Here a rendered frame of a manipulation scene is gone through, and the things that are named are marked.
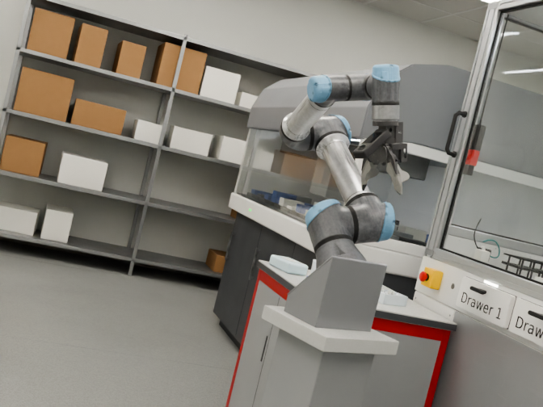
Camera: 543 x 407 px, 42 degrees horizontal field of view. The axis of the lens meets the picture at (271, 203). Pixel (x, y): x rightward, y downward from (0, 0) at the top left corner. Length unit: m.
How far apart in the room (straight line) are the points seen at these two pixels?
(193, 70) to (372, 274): 4.12
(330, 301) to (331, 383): 0.22
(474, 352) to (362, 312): 0.68
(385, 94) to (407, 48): 5.10
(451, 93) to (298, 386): 1.78
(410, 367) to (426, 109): 1.21
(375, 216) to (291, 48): 4.62
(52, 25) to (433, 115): 3.44
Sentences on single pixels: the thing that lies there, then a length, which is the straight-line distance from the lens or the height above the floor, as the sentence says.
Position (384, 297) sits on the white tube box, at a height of 0.79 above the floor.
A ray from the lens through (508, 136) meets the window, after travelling 2.72.
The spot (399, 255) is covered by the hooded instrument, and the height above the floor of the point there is 0.89.
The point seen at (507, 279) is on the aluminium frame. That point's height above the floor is 0.97.
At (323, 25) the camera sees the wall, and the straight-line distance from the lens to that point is 6.75.
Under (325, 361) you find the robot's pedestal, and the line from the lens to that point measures 1.95.
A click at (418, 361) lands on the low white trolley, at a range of 2.66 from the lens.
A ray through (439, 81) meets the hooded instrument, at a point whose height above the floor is 1.69.
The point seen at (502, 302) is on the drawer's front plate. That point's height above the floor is 0.90.
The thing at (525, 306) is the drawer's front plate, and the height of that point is 0.91.
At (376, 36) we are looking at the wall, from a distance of 6.94.
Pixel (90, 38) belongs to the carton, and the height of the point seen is 1.77.
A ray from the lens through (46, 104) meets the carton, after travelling 5.85.
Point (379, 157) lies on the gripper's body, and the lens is 1.99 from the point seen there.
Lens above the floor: 1.16
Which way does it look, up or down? 3 degrees down
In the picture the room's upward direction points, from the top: 14 degrees clockwise
